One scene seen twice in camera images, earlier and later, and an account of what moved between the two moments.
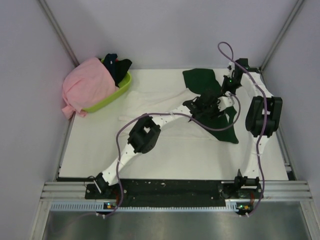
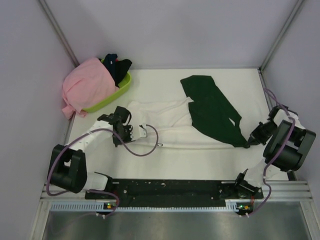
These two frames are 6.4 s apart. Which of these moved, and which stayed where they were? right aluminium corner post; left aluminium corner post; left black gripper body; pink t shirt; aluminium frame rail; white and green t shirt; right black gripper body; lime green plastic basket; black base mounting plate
Moved: white and green t shirt; right black gripper body; left black gripper body
Stayed: lime green plastic basket; black base mounting plate; aluminium frame rail; pink t shirt; right aluminium corner post; left aluminium corner post
